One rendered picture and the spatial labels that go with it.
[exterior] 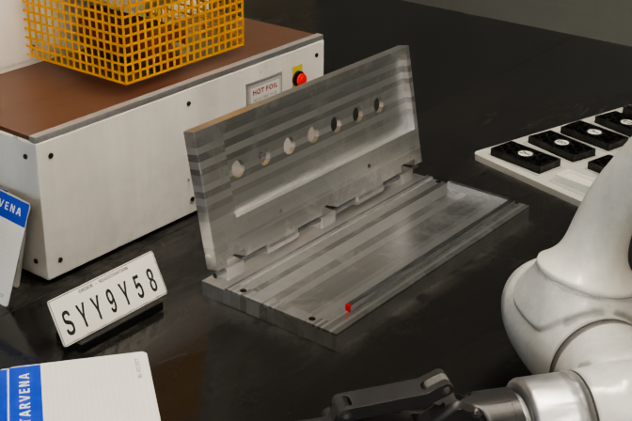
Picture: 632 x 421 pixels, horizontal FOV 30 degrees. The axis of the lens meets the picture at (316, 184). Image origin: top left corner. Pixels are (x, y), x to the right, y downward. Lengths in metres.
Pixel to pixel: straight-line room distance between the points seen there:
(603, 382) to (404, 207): 0.65
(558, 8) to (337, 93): 2.35
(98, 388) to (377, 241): 0.55
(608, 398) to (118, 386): 0.44
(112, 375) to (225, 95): 0.62
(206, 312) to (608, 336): 0.52
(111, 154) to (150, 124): 0.07
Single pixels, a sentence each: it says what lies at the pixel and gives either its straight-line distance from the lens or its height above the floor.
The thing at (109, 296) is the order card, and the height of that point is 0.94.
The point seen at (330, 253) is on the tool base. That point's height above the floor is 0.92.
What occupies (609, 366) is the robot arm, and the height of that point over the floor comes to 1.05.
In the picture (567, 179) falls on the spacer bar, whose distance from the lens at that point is 1.76.
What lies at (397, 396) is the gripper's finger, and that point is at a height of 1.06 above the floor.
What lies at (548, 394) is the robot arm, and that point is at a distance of 1.03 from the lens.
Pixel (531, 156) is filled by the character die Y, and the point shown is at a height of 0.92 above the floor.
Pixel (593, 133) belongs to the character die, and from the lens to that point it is 1.94.
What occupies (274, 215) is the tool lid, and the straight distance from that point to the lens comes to 1.48.
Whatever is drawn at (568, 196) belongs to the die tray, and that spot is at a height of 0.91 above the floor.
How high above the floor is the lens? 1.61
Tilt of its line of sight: 24 degrees down
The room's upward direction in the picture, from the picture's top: straight up
